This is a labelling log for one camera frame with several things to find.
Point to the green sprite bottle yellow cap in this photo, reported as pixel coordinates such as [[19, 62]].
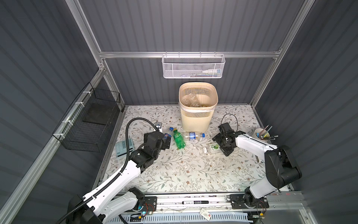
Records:
[[178, 138]]

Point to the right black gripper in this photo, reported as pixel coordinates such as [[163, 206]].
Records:
[[217, 137]]

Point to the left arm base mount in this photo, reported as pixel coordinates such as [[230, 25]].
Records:
[[147, 204]]

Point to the black marker on rail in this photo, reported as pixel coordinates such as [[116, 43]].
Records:
[[195, 202]]

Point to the pepsi label clear bottle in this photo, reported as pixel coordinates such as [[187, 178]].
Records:
[[168, 136]]

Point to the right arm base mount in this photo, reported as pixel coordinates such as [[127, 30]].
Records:
[[243, 202]]

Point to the white pen cup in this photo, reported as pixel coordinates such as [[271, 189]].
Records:
[[261, 135]]

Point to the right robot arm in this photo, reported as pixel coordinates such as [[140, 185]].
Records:
[[281, 167]]

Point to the white wire mesh basket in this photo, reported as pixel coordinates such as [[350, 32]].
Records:
[[190, 66]]

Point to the blue label water bottle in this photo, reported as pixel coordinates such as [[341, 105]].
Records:
[[193, 136]]

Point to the white tag card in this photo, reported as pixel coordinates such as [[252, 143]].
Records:
[[205, 214]]

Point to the large clear unlabeled bottle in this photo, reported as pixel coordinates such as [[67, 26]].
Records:
[[190, 100]]

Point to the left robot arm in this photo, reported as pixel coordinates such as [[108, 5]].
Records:
[[101, 205]]

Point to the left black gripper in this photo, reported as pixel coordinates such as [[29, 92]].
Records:
[[165, 143]]

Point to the white tube in basket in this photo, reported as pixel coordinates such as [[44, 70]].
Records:
[[214, 72]]

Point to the black wire basket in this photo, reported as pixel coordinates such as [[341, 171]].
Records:
[[90, 126]]

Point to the beige slatted waste bin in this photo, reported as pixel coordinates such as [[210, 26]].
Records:
[[197, 119]]

